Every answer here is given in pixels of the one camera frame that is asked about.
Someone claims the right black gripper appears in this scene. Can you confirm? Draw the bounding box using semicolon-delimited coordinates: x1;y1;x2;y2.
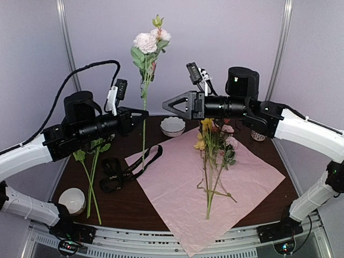
163;90;249;120

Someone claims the scalloped white bowl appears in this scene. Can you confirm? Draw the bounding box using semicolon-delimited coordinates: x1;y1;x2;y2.
160;117;186;137

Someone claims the black printed ribbon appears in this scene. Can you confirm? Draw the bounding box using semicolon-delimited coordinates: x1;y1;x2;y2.
99;145;163;194

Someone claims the small red flower stem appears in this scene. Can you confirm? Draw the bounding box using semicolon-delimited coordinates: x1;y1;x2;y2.
212;119;239;170

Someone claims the patterned mug orange inside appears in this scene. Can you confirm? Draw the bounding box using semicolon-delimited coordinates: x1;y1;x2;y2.
250;130;266;142

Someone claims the dark yellow flower stem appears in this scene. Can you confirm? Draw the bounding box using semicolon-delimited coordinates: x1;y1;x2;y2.
197;118;239;204

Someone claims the pink wrapping paper sheet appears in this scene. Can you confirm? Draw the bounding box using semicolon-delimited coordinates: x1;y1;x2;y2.
125;126;285;258

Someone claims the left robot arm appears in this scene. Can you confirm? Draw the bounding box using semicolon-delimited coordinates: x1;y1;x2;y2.
1;91;149;239

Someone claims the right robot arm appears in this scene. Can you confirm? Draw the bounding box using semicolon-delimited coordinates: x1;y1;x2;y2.
162;63;343;238

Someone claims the round white bowl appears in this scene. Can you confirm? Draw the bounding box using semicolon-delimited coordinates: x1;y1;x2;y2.
58;188;86;216

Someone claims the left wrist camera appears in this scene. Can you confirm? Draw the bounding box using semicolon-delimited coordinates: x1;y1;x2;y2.
104;79;127;116

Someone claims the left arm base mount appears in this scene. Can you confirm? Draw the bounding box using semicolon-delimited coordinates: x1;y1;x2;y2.
49;224;96;244

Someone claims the left aluminium frame post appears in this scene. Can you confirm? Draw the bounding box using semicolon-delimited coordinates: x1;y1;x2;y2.
55;0;83;92

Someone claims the aluminium frame post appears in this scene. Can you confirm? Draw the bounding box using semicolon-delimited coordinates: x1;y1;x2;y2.
266;0;293;101
55;0;83;92

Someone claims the right aluminium frame post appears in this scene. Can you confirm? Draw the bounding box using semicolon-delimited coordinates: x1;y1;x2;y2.
266;0;293;101

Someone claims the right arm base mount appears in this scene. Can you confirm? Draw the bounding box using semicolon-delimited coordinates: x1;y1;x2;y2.
257;221;304;243

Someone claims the front aluminium rail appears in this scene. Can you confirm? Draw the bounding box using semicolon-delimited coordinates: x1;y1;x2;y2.
19;212;334;257

